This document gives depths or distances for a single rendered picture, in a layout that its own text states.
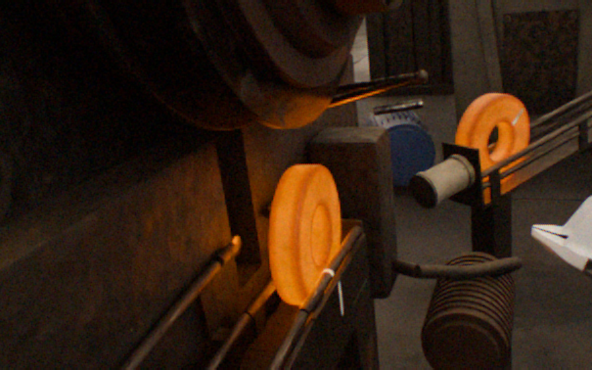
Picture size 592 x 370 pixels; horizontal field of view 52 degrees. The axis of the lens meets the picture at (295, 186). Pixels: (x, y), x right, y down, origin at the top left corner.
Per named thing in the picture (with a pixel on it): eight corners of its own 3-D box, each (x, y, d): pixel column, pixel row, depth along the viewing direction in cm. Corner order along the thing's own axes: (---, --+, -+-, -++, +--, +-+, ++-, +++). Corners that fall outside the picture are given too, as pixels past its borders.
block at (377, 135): (318, 297, 90) (299, 141, 82) (334, 271, 97) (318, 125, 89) (389, 302, 86) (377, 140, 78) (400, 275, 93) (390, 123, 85)
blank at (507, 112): (479, 200, 108) (495, 205, 105) (439, 146, 99) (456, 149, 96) (524, 132, 111) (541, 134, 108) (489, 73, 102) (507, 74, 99)
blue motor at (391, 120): (371, 201, 274) (365, 126, 262) (360, 161, 328) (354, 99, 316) (440, 193, 272) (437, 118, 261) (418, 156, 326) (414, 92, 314)
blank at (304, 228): (258, 190, 60) (291, 190, 59) (309, 150, 74) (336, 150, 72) (276, 330, 64) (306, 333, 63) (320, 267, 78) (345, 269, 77)
